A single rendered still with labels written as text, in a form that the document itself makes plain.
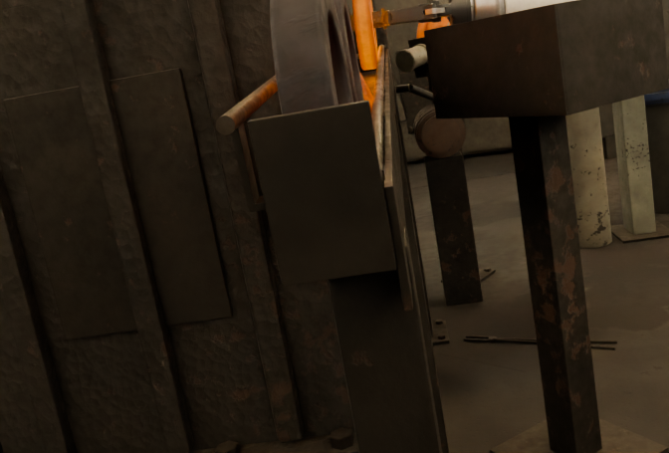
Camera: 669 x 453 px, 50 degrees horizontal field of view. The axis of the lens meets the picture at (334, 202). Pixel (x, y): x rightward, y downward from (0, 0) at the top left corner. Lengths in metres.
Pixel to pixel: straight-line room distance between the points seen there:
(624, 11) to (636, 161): 1.38
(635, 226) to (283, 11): 2.05
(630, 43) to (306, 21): 0.66
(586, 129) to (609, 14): 1.28
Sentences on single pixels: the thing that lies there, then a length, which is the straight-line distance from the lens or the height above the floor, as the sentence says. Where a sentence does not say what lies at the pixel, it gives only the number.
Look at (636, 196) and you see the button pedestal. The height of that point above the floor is 0.13.
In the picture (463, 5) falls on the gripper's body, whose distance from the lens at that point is 1.41.
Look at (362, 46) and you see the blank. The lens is 1.37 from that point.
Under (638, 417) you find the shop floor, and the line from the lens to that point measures 1.42.
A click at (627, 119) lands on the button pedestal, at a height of 0.37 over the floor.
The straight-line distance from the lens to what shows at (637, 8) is 1.06.
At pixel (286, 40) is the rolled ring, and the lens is 0.45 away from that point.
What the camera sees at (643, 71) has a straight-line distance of 1.06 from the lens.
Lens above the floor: 0.70
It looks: 11 degrees down
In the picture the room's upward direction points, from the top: 10 degrees counter-clockwise
